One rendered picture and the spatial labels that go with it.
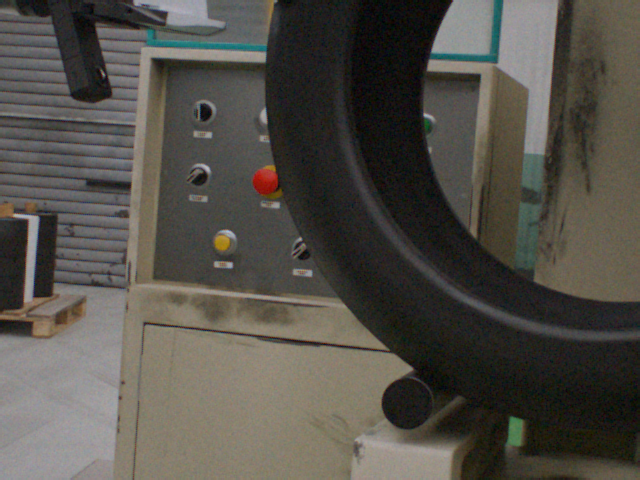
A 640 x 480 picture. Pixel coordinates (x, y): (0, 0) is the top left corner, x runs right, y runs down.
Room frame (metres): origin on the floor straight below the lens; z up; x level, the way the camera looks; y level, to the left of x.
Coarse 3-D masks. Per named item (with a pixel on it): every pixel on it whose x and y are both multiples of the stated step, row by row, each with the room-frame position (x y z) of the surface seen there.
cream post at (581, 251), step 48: (576, 0) 1.39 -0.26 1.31; (624, 0) 1.37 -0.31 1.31; (576, 48) 1.38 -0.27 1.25; (624, 48) 1.37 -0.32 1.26; (576, 96) 1.38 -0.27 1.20; (624, 96) 1.37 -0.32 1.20; (576, 144) 1.38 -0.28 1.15; (624, 144) 1.37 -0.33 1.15; (576, 192) 1.38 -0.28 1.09; (624, 192) 1.37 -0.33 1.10; (576, 240) 1.38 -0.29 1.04; (624, 240) 1.36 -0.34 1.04; (576, 288) 1.38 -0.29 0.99; (624, 288) 1.36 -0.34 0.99; (528, 432) 1.39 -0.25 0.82; (576, 432) 1.37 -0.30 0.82; (624, 432) 1.36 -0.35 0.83
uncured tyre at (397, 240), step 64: (320, 0) 1.04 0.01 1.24; (384, 0) 1.30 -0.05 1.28; (448, 0) 1.31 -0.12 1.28; (320, 64) 1.04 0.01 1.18; (384, 64) 1.32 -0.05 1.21; (320, 128) 1.04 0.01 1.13; (384, 128) 1.31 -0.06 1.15; (320, 192) 1.04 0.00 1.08; (384, 192) 1.31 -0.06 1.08; (320, 256) 1.07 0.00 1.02; (384, 256) 1.02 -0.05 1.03; (448, 256) 1.29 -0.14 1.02; (384, 320) 1.04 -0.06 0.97; (448, 320) 1.01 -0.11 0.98; (512, 320) 0.99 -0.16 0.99; (576, 320) 1.25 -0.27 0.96; (448, 384) 1.04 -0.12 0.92; (512, 384) 1.00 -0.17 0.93; (576, 384) 0.98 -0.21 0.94
